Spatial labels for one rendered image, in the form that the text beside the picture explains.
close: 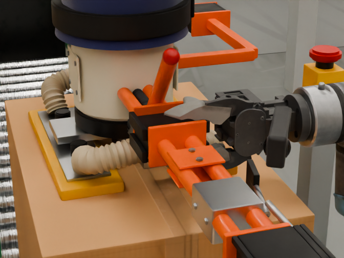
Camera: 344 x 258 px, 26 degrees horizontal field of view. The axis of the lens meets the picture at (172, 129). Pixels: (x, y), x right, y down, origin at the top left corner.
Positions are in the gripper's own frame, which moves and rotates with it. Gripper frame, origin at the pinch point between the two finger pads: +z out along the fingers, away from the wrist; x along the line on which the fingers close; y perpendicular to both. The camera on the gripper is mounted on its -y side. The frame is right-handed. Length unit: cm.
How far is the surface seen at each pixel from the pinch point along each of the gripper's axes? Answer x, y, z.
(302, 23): -67, 272, -161
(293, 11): -62, 277, -158
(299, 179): -38, 50, -47
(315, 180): -36, 45, -48
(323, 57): -7, 45, -48
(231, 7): -108, 468, -198
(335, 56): -6, 45, -50
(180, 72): -108, 328, -109
